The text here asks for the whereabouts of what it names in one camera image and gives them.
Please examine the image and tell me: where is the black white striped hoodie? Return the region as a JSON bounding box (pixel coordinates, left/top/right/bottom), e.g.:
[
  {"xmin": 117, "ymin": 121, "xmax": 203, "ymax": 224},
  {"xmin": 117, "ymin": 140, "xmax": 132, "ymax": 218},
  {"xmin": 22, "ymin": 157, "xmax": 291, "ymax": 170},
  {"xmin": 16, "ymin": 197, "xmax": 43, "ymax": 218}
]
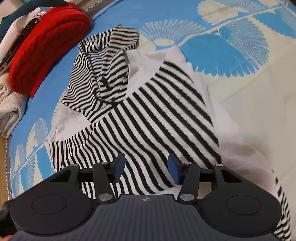
[{"xmin": 45, "ymin": 25, "xmax": 291, "ymax": 240}]

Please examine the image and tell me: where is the cream folded quilt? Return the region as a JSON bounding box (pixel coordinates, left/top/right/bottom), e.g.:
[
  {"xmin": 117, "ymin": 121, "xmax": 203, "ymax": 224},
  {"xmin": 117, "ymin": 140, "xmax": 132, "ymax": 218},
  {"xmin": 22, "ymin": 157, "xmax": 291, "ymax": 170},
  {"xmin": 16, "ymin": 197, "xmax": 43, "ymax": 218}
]
[{"xmin": 1, "ymin": 74, "xmax": 28, "ymax": 138}]

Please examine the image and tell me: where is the blue floral bed sheet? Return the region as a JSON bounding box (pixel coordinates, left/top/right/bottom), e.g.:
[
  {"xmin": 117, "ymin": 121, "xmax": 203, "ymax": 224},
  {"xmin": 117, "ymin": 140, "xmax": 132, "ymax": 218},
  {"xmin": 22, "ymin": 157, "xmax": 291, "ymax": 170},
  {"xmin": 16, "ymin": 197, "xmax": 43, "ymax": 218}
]
[{"xmin": 6, "ymin": 0, "xmax": 296, "ymax": 200}]

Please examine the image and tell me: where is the red folded blanket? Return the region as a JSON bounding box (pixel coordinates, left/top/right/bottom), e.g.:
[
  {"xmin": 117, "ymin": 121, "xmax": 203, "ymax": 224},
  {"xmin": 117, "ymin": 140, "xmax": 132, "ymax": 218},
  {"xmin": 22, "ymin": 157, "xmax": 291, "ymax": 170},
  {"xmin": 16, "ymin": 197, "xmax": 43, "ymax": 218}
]
[{"xmin": 8, "ymin": 3, "xmax": 91, "ymax": 98}]

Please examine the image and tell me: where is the white folded blanket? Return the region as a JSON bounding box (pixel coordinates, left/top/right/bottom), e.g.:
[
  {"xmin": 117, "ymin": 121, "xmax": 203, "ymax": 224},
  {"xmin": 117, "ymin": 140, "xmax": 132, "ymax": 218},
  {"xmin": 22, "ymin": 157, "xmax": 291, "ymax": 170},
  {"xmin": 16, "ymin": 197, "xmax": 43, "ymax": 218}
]
[{"xmin": 0, "ymin": 8, "xmax": 46, "ymax": 60}]

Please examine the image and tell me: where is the dark teal shark plush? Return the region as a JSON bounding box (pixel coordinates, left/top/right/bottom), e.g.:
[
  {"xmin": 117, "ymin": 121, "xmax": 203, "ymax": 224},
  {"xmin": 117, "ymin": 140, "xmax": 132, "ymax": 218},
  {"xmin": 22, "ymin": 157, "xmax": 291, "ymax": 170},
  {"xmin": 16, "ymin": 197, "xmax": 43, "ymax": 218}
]
[{"xmin": 1, "ymin": 0, "xmax": 68, "ymax": 41}]

